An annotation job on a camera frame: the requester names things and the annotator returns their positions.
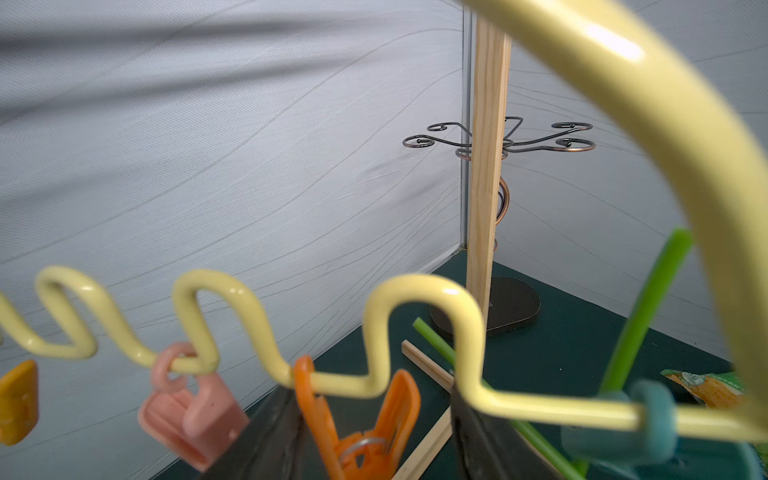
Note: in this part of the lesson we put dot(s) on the pink clothes peg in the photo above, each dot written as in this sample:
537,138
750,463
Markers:
199,427

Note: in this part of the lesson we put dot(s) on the wooden clothes rack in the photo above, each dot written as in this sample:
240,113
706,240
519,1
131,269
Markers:
491,73

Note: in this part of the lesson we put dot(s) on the pink tulip flower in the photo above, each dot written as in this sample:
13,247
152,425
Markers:
644,310

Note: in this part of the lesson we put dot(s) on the green snack bag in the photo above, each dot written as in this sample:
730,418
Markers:
714,390

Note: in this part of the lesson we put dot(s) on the yellow wavy clothes hanger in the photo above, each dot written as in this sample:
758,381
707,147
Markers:
716,167

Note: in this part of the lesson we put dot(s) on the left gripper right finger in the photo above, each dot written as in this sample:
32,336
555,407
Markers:
491,448

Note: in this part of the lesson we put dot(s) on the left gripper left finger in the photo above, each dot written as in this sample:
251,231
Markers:
271,446

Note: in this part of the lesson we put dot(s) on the yellow-orange clothes peg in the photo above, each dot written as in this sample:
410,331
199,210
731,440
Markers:
19,402

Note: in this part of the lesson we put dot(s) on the teal clothes peg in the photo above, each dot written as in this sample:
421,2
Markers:
654,450

